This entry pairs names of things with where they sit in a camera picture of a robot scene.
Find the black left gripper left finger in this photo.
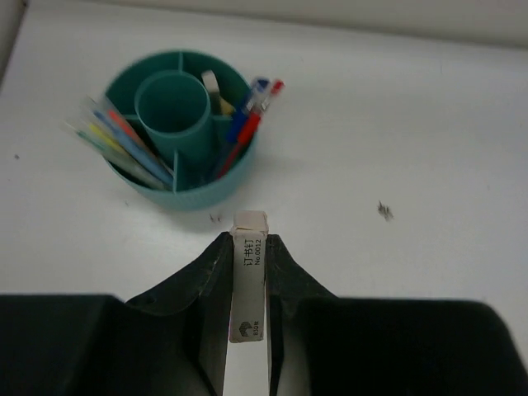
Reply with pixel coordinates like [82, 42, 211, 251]
[1, 233, 233, 395]

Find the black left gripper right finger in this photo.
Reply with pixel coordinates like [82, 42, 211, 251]
[266, 235, 527, 395]

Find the eraser block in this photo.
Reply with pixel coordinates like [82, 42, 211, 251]
[229, 210, 269, 343]

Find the yellow pen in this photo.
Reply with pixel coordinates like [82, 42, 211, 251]
[63, 120, 167, 190]

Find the light blue pen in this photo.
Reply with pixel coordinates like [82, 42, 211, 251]
[92, 110, 173, 186]

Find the orange pencil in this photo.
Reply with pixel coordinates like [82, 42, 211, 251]
[105, 108, 164, 167]

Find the red gel pen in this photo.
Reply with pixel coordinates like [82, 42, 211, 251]
[215, 79, 285, 179]

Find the grey-blue pen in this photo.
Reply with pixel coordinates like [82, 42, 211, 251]
[82, 97, 173, 187]

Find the small tan eraser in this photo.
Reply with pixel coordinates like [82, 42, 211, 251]
[219, 97, 235, 116]

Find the long white eraser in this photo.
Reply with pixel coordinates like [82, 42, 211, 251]
[201, 70, 223, 116]

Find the dark blue gel pen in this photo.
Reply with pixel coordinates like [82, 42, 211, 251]
[210, 76, 271, 178]

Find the teal round divided container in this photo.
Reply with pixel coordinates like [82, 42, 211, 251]
[104, 50, 257, 211]

